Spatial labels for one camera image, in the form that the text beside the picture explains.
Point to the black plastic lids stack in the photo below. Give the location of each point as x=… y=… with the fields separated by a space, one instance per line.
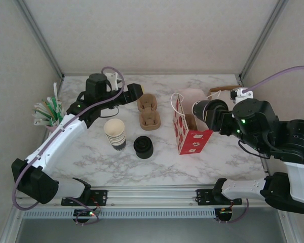
x=143 y=148

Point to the small black controller board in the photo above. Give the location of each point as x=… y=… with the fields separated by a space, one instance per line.
x=224 y=211
x=82 y=213

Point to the aluminium rail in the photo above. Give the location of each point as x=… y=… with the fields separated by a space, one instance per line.
x=152 y=196

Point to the red white patterned gift bag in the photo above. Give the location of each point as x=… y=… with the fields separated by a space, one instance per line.
x=195 y=144

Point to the white napkin stack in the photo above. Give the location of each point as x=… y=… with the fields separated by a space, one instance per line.
x=225 y=97

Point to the green white wrapped straw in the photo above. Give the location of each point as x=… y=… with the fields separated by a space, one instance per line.
x=58 y=108
x=51 y=105
x=39 y=116
x=39 y=123
x=41 y=108

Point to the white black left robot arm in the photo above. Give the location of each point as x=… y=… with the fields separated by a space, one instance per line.
x=58 y=141

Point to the brown pulp cup carrier stack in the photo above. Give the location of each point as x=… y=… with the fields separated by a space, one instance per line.
x=149 y=121

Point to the brown cardboard tray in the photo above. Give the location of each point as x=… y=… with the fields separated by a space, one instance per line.
x=218 y=89

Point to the paper cup stack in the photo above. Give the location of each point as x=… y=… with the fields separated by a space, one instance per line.
x=114 y=131

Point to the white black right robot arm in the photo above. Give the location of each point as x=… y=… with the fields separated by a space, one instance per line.
x=243 y=188

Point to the aluminium frame post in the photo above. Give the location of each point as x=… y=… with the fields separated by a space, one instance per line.
x=261 y=38
x=41 y=38

